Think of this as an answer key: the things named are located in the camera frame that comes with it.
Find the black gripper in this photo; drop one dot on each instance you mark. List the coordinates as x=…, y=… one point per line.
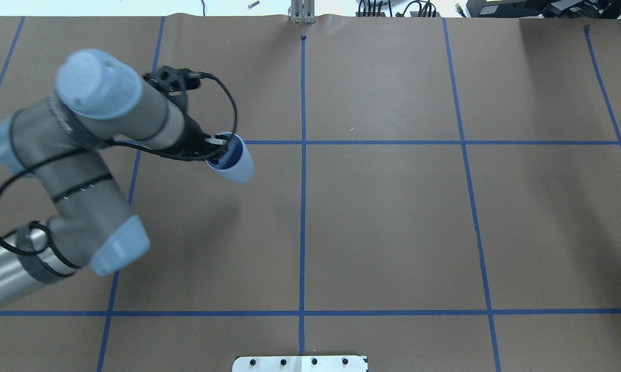
x=193, y=140

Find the blue plastic cup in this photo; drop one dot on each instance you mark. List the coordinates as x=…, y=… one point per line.
x=236, y=163

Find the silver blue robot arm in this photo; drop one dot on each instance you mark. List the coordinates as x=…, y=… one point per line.
x=98, y=102

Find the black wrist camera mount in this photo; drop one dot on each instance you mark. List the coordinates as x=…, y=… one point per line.
x=174, y=84

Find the aluminium frame post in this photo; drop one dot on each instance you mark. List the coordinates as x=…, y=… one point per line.
x=302, y=12

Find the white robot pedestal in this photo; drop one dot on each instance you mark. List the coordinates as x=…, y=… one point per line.
x=301, y=363

